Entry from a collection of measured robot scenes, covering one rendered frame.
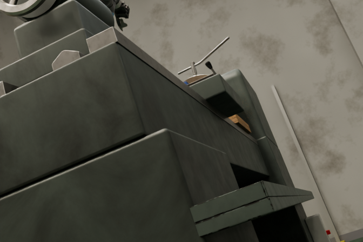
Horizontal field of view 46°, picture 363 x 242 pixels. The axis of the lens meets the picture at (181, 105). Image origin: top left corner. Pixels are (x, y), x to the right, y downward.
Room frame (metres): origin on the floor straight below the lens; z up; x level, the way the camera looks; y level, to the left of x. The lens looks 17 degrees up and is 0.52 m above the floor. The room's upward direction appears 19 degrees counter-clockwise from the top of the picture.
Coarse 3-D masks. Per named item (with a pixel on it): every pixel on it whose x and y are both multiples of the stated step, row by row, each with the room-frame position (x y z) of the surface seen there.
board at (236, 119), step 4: (232, 116) 1.57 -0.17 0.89; (236, 116) 1.57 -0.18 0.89; (232, 120) 1.57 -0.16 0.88; (236, 120) 1.57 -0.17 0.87; (240, 120) 1.65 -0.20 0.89; (240, 124) 1.62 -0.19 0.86; (244, 124) 1.72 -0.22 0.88; (244, 128) 1.72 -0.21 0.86; (248, 128) 1.83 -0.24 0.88; (248, 132) 1.83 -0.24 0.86
